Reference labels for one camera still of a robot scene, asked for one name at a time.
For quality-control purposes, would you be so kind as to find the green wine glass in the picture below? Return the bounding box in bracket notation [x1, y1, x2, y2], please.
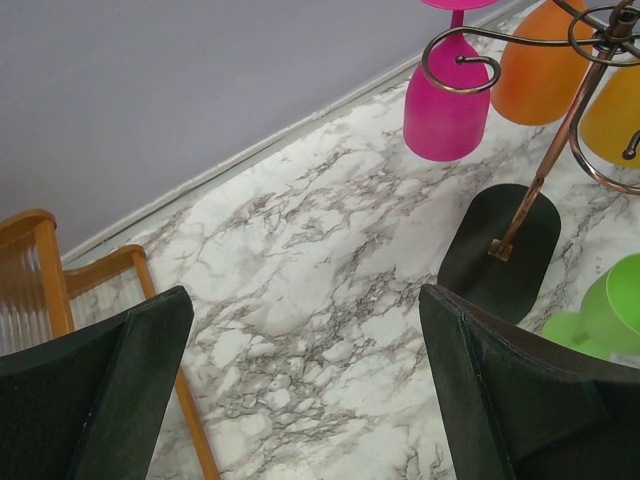
[541, 254, 639, 368]

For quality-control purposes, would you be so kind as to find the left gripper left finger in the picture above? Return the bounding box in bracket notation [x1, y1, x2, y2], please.
[1, 286, 194, 479]

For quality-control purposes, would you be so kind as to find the pink wine glass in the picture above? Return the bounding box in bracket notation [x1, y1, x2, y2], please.
[403, 1, 501, 162]

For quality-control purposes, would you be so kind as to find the orange wine glass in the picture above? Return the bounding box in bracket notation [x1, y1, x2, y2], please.
[491, 1, 589, 126]

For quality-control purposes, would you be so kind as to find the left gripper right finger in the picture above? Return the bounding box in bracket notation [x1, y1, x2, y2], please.
[419, 284, 639, 479]

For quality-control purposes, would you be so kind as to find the wooden rack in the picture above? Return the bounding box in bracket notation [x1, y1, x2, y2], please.
[0, 208, 221, 480]

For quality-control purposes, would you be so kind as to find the metal wine glass rack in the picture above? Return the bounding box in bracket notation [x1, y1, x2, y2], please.
[421, 1, 639, 324]

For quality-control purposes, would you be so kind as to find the yellow wine glass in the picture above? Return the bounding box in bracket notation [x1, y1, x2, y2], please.
[579, 66, 639, 169]

